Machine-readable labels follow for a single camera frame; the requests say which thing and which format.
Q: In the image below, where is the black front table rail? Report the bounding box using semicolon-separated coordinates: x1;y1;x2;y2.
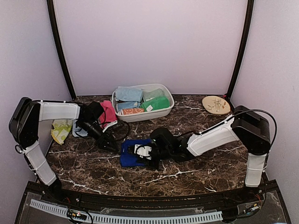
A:
19;180;285;211

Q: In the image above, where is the rolled pale green towel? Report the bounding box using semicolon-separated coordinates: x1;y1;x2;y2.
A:
143;88;165;102

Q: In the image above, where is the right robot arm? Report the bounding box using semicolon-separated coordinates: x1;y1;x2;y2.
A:
133;105;276;203

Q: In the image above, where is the black right frame post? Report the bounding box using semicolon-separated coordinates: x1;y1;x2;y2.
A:
225;0;255;101

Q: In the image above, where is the yellow lemon print cloth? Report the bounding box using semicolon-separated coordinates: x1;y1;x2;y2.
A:
51;119;73;145

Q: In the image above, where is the dark blue towel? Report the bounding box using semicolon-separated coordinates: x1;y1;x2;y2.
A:
120;139;151;168

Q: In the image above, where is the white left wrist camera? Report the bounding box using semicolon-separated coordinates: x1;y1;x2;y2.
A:
103;121;123;133

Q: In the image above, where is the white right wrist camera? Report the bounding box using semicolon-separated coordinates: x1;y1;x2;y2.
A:
128;144;152;160

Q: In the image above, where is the rolled orange patterned towel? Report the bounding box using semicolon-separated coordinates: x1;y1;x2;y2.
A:
118;108;144;115

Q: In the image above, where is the white slotted cable duct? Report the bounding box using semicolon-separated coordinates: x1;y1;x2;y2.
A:
29;199;223;224

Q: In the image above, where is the rolled light blue towel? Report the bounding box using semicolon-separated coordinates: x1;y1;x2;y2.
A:
116;101;140;112

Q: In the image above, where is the small pale blue cloth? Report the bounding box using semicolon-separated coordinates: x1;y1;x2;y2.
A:
72;120;88;138

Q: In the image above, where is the black frame post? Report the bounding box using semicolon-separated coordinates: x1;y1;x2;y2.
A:
225;0;255;101
46;0;77;100

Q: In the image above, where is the black left frame post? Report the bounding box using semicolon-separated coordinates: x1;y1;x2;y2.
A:
46;0;77;100

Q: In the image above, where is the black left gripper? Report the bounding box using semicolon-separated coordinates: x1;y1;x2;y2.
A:
78;119;119;153

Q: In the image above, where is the pink towel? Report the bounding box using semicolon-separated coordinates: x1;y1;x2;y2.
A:
99;100;117;127

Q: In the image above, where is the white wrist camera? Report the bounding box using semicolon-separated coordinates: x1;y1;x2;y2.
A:
103;121;123;133
128;144;152;160

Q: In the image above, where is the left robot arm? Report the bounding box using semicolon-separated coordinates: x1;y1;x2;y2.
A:
9;97;119;186

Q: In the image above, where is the large light blue towel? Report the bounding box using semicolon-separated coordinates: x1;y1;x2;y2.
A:
115;86;143;102

